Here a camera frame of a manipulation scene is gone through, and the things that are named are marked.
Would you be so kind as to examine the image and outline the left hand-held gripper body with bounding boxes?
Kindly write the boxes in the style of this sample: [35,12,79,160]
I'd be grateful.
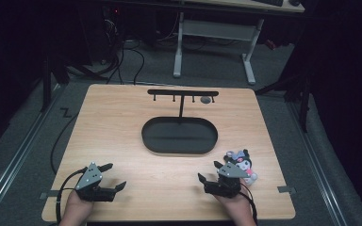
[74,161,117,202]

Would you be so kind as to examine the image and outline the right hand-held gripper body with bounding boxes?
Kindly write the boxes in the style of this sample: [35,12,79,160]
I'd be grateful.
[203,162,248,200]

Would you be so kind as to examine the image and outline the plush cartoon keychain toy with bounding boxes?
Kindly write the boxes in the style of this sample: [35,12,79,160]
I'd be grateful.
[223,149,259,186]

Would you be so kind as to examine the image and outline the black hook rack with tray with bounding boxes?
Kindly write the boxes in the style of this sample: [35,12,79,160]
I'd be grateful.
[140,89,220,155]

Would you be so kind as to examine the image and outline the person's right hand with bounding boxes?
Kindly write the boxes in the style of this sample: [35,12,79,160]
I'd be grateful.
[213,179,253,217]

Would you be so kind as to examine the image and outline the person's left hand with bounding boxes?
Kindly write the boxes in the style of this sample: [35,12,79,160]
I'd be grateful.
[63,189,94,218]

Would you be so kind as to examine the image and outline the black metal stand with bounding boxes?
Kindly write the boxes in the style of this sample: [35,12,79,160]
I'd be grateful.
[255,70,312,134]
[40,53,107,113]

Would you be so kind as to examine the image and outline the dark computer tower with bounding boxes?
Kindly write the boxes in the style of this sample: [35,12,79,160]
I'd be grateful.
[102,4,126,65]

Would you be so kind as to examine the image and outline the black keyboard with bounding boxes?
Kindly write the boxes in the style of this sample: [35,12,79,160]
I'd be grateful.
[253,0,285,8]

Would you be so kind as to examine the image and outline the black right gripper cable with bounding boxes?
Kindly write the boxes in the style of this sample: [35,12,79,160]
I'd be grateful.
[239,183,259,226]

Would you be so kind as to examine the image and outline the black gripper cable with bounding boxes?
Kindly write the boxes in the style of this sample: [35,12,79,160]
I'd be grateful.
[55,167,89,225]
[239,183,259,226]

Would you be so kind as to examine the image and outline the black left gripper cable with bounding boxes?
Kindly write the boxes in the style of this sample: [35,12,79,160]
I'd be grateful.
[55,167,89,225]

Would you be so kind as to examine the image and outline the black floor cable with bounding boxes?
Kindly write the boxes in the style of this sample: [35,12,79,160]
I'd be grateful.
[50,111,80,175]

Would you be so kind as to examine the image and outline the metal floor rail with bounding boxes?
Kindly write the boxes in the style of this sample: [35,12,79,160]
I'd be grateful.
[0,82,66,225]
[287,100,350,226]

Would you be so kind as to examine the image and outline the bundle of black cables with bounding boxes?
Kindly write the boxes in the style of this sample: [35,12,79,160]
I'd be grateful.
[102,37,146,87]

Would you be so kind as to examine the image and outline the white metal frame desk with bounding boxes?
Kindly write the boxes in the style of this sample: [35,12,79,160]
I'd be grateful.
[173,0,305,86]

